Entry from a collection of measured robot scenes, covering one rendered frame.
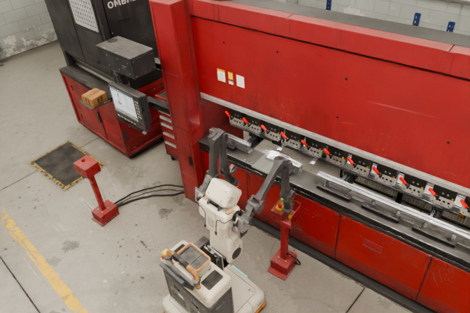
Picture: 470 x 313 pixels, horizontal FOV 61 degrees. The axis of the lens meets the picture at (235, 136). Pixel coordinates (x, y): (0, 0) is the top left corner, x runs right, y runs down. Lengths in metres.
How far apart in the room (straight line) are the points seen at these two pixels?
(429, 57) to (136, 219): 3.36
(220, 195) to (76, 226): 2.38
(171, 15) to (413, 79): 1.88
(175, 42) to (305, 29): 1.15
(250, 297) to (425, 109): 2.00
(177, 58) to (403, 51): 1.83
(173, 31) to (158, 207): 2.14
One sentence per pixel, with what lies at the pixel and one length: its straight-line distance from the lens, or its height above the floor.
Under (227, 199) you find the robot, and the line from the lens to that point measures 2.76.
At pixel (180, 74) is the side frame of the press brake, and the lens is 3.57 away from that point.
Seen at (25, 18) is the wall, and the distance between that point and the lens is 9.44.
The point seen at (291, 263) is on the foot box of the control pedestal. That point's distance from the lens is 3.93.
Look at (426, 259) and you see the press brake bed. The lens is 3.43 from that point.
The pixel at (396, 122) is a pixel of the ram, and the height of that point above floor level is 1.73.
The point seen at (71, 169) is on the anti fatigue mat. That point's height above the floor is 0.01.
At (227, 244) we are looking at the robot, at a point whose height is 0.89.
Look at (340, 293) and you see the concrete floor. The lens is 3.95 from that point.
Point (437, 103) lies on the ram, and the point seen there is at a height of 1.95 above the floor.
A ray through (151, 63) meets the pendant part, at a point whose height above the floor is 1.83.
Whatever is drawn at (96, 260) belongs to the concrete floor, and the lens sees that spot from 4.41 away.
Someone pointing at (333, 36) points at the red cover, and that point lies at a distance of 2.77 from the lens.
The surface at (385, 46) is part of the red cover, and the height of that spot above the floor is 2.25.
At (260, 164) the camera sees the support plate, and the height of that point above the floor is 1.00.
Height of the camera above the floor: 3.31
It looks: 37 degrees down
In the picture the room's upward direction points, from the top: 4 degrees counter-clockwise
